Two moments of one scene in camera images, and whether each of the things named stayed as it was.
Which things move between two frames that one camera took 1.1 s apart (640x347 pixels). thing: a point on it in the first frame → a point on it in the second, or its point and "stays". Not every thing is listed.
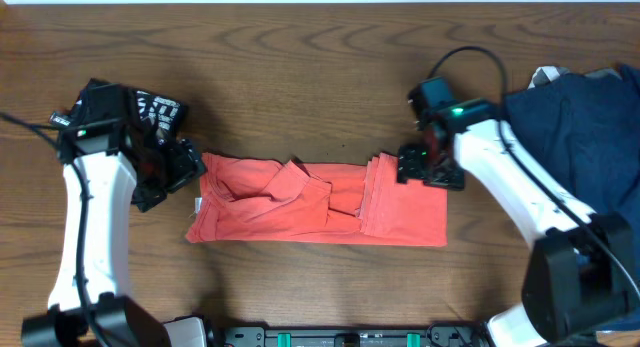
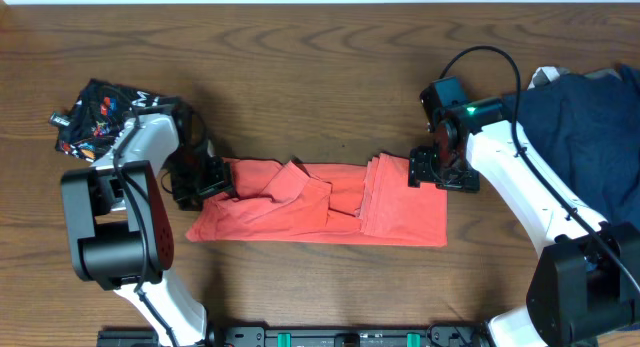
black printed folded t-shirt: (102, 101) stays
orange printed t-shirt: (243, 198) stays
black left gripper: (176, 168) → (215, 177)
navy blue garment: (583, 128) stays
